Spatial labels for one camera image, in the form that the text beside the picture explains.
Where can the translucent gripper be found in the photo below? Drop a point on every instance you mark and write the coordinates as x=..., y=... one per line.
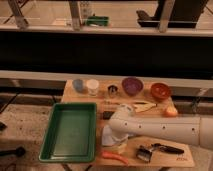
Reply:
x=120, y=148

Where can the light blue towel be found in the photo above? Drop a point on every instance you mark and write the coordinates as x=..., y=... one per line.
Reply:
x=107, y=139

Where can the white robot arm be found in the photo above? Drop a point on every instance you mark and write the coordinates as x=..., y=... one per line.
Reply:
x=197, y=131

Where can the small metal cup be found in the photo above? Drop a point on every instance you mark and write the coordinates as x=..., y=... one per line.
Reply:
x=112, y=90

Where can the white plastic cup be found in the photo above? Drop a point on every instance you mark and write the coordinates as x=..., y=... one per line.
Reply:
x=92, y=86

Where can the blue plastic cup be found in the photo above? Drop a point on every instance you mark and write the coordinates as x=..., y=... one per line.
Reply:
x=78, y=85

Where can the orange carrot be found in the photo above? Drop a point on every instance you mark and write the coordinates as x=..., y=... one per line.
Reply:
x=108, y=155

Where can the yellow banana toy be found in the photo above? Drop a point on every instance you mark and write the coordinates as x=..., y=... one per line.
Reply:
x=142, y=107

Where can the wooden stick utensil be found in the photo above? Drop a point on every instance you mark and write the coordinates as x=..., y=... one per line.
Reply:
x=112, y=103

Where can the green plastic tray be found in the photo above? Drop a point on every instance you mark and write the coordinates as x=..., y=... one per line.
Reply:
x=70, y=136

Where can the wooden table board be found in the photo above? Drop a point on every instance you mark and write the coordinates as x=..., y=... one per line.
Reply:
x=159, y=159

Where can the orange round fruit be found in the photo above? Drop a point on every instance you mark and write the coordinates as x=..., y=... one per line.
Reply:
x=171, y=111

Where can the purple bowl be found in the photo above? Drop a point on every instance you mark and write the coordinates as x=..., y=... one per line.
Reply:
x=132, y=86

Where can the red bowl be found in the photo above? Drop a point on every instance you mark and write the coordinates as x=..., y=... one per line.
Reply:
x=160, y=91

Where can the green box on shelf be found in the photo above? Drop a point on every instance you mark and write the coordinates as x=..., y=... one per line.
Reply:
x=97, y=20

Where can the metal black-handled tool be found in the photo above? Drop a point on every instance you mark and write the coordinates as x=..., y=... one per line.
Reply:
x=145, y=153

